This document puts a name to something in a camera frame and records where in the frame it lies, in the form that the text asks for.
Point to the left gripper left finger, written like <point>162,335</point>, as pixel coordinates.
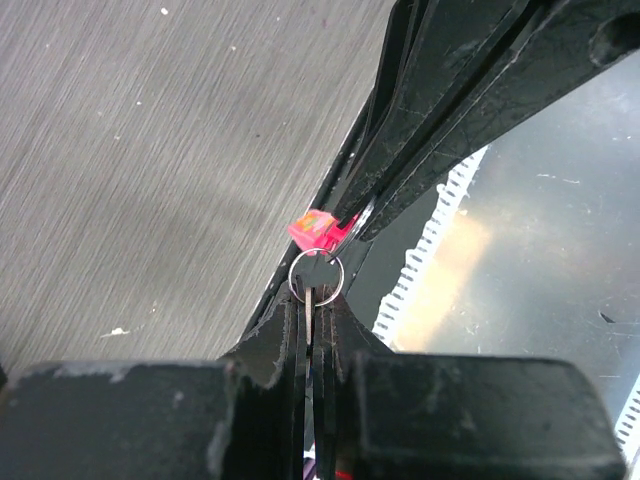
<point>238,417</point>

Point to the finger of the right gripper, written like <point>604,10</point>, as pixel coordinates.
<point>555,47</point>
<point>453,42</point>

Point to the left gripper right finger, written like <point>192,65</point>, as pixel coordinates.
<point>385,415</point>

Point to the silver keyring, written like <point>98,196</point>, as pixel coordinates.
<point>316,275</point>

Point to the white slotted cable duct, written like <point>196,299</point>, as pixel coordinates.
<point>530,257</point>

